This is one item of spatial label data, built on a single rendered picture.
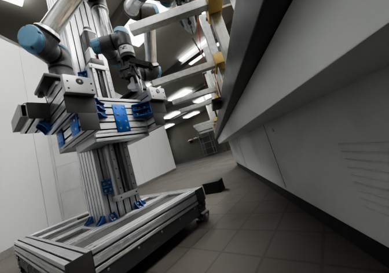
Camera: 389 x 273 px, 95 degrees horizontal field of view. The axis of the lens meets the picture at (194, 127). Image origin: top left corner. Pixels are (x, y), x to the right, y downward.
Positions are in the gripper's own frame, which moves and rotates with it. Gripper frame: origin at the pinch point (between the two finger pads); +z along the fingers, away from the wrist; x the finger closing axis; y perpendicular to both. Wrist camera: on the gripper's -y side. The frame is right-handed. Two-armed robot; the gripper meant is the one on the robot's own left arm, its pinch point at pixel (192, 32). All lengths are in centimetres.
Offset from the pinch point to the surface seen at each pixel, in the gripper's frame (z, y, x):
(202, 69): 17.2, -2.9, -0.7
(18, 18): -243, -166, -252
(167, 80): 17.1, -2.8, -18.1
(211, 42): 3.8, -6.9, 8.0
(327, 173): 73, 10, 28
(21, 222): 73, -120, -247
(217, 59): 16.7, 0.5, 7.0
